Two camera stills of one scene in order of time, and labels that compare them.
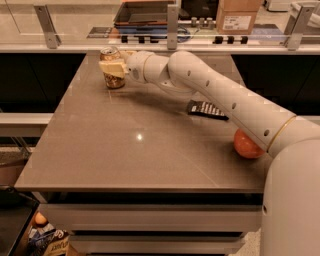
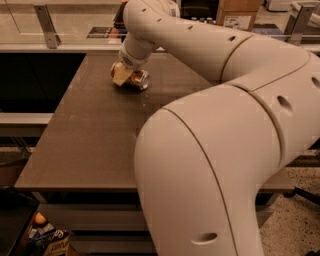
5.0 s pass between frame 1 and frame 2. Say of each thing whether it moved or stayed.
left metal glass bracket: stayed
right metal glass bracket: stayed
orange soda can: moved
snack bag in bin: stayed
